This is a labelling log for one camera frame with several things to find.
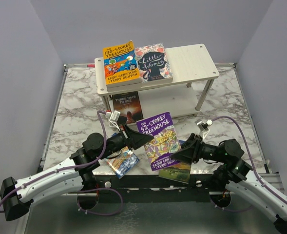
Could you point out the yellow 130-Storey Treehouse book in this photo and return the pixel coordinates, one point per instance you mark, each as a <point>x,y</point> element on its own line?
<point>120,65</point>

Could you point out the purple 117-Storey Treehouse book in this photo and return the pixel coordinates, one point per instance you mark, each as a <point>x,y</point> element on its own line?
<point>124,87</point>

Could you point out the blue Storey Treehouse book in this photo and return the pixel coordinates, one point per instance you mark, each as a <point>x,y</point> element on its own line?
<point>122,161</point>

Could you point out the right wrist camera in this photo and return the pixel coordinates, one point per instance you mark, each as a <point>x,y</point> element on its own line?
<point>203,127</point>

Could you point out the blue Animal Farm book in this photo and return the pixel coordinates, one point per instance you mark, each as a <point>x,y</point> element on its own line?
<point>169,168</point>

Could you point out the white wooden two-tier shelf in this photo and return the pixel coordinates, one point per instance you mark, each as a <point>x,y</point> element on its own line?
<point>193,75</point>

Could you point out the Little Women floral book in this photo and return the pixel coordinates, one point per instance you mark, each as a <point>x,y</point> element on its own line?
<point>153,64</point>

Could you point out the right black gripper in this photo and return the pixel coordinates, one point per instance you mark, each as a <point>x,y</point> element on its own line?
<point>191,150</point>

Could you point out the Three Days To See book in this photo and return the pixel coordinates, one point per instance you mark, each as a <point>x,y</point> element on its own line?
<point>128,104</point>

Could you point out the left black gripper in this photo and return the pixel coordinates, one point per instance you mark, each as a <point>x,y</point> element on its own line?
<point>133,139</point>

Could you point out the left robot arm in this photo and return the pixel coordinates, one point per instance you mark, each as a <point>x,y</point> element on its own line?
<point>72,175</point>

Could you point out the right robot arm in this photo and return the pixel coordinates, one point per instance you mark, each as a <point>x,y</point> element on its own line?
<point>237,176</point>

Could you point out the purple 52-Storey Treehouse book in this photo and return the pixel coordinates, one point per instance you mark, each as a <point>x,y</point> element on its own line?
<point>159,126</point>

